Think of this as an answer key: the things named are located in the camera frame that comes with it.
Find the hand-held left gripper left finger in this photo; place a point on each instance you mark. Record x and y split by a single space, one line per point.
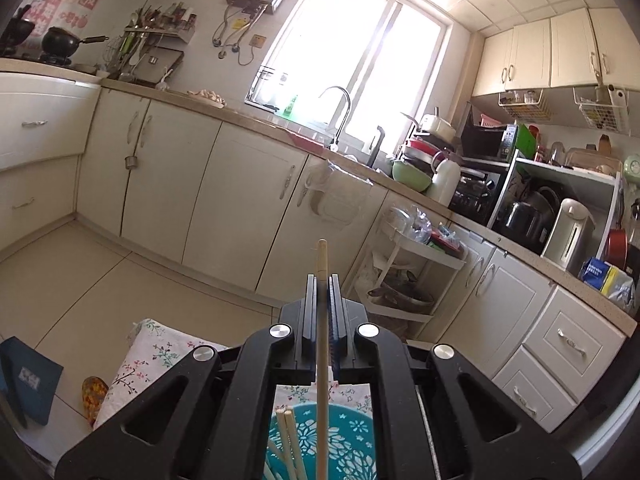
312 310

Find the clear plastic hanging bin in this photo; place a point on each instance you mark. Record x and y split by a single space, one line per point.
340 195

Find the white tiered storage rack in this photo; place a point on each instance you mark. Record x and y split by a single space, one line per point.
415 260

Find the white countertop shelf unit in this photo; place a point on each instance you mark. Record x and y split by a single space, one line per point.
565 172

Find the beige kitchen countertop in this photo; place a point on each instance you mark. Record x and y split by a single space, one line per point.
260 122

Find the stack of dishes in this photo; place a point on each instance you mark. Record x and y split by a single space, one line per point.
425 147

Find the white electric water boiler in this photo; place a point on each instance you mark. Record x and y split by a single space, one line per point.
567 235

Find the cream upper kitchen cabinets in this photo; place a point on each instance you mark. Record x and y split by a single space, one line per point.
550 50

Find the white thermos jug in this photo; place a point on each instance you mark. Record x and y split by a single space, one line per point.
445 182

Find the steel cooking pot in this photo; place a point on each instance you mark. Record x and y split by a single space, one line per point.
525 220

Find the red pot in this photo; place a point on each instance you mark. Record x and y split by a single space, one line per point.
619 245

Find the dark lidded pan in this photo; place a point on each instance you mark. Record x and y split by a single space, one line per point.
400 297

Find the blue packet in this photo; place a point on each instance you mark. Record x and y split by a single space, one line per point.
595 272

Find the blue booklet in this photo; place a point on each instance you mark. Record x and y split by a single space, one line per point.
30 380

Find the pale wooden chopstick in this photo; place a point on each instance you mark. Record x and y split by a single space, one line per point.
322 260

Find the floral tablecloth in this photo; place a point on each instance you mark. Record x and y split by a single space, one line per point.
150 355

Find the wall socket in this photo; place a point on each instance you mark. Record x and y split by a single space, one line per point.
257 41

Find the black tap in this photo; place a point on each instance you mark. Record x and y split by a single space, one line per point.
378 145

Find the small metal cup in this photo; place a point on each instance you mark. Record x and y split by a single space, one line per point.
131 162

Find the bundle of wooden chopsticks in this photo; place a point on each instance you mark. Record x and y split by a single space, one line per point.
289 440

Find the green bowl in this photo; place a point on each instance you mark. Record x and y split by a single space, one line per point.
411 177

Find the green dish soap bottle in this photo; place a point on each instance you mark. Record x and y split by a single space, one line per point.
290 106

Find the kitchen window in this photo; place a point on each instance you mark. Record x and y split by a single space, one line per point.
350 50

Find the chrome sink faucet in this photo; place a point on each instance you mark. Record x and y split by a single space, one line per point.
342 110

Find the black toaster oven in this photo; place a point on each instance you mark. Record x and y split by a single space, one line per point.
475 192

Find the cream base kitchen cabinets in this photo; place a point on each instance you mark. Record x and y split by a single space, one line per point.
230 195

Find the orange floral slipper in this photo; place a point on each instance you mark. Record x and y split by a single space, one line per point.
95 397

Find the wall utensil rack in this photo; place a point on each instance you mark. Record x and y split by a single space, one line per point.
150 45

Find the yellow silver bag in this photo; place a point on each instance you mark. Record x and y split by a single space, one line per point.
619 287

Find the plastic bags on rack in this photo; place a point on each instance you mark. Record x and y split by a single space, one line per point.
425 232

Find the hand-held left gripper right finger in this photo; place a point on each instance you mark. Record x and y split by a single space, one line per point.
337 310

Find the black microwave oven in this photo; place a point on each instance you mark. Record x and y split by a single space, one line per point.
487 140

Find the teal patterned bowl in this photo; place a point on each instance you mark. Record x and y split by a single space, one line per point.
350 435

